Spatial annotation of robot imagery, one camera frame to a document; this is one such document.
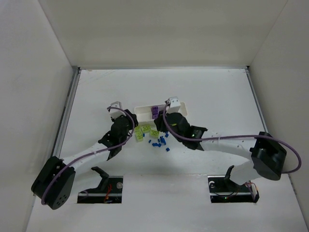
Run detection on purple curved studded lego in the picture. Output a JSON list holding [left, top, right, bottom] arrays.
[[151, 106, 159, 119]]

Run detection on green lego brick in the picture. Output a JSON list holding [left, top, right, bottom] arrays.
[[135, 131, 143, 142], [134, 126, 141, 132], [140, 125, 151, 133], [150, 130, 160, 138]]

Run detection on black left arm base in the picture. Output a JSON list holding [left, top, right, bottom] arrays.
[[77, 166, 124, 204]]

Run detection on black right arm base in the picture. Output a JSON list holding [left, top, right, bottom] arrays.
[[208, 166, 260, 203]]

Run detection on white three-compartment container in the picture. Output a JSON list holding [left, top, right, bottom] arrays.
[[134, 102, 188, 125]]

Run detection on large blue curved lego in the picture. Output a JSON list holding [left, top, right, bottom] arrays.
[[159, 136, 166, 145]]

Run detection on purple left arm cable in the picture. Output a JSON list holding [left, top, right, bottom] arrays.
[[41, 108, 136, 206]]

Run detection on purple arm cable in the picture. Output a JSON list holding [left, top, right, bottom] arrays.
[[163, 101, 302, 174], [41, 108, 136, 206]]

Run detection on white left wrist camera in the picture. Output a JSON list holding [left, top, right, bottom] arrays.
[[107, 101, 124, 119]]

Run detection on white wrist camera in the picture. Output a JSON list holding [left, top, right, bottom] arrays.
[[107, 101, 124, 119], [167, 97, 181, 114]]

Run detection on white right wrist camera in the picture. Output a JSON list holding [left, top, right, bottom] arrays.
[[167, 97, 181, 114]]

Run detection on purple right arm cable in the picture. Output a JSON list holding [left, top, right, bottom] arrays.
[[163, 101, 302, 174]]

